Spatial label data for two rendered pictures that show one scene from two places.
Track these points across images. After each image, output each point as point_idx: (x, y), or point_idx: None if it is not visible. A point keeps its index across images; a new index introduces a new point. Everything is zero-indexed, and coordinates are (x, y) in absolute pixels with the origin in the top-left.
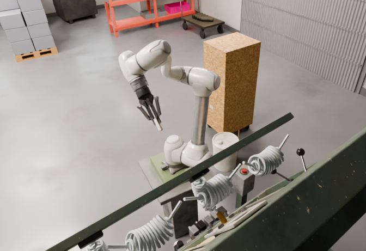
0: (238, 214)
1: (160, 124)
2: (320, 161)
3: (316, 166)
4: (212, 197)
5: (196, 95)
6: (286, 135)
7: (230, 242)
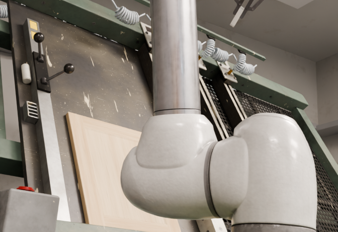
0: (149, 36)
1: (234, 16)
2: (99, 11)
3: (108, 10)
4: None
5: None
6: None
7: None
